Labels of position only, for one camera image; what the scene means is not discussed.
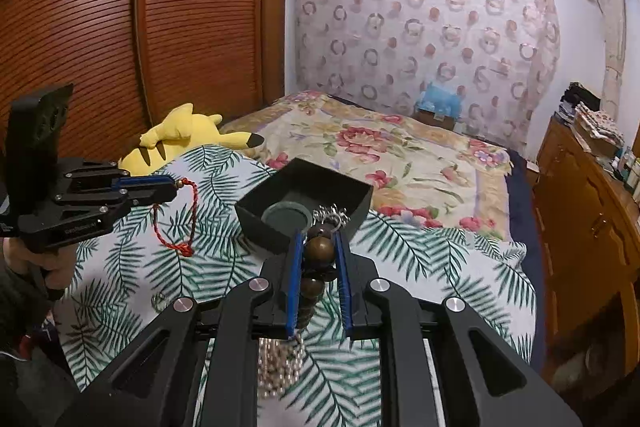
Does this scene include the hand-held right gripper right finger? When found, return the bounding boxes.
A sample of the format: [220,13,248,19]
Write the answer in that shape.
[334,233,584,427]

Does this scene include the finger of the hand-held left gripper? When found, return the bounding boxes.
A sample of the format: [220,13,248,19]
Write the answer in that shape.
[54,189,180,221]
[60,159,177,198]

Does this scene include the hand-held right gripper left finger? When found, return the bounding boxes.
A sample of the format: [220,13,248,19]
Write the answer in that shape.
[56,231,308,427]

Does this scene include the brown wooden bead bracelet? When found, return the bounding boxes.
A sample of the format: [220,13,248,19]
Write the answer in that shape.
[295,222,341,333]

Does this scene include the red string bracelet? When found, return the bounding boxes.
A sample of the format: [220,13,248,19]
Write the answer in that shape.
[150,177,199,258]

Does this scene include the silver chain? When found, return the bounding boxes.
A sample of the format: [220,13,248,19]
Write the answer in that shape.
[312,204,351,235]

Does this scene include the pearl necklace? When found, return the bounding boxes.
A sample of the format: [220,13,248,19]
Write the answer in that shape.
[257,329,307,403]

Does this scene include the black jewelry box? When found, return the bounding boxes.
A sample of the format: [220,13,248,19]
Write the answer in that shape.
[235,158,374,256]

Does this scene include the person's left hand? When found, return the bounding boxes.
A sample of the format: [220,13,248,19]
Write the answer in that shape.
[2,239,79,293]

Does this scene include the yellow plush toy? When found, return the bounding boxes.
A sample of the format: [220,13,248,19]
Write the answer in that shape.
[118,103,266,173]

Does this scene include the dark green bangle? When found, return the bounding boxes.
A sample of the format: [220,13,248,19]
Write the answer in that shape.
[263,203,310,231]

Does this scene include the green leaf print blanket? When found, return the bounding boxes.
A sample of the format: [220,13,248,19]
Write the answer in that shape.
[52,144,539,427]

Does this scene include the brown slatted wardrobe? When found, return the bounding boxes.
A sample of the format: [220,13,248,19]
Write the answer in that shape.
[0,0,290,174]

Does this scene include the floral bedspread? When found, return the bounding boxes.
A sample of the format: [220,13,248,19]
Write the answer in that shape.
[220,89,514,241]

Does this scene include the cardboard box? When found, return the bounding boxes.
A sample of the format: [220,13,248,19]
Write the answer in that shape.
[415,107,459,130]

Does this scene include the navy blue bed sheet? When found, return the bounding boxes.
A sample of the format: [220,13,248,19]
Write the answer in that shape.
[504,151,551,373]

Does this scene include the blue plush toy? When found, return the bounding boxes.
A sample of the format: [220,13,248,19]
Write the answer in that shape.
[417,82,469,118]

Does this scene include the wooden cabinet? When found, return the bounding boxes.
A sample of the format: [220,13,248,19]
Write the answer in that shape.
[532,114,640,408]

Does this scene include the circle print curtain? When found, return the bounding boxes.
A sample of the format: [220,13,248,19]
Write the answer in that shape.
[292,0,561,158]

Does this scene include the folded floral cloths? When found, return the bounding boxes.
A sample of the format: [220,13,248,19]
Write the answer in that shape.
[571,102,626,145]

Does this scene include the row of toiletry bottles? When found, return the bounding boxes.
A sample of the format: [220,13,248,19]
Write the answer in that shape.
[611,146,640,204]

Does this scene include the white wrapped pipe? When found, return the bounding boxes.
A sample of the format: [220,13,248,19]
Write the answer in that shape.
[591,0,629,118]

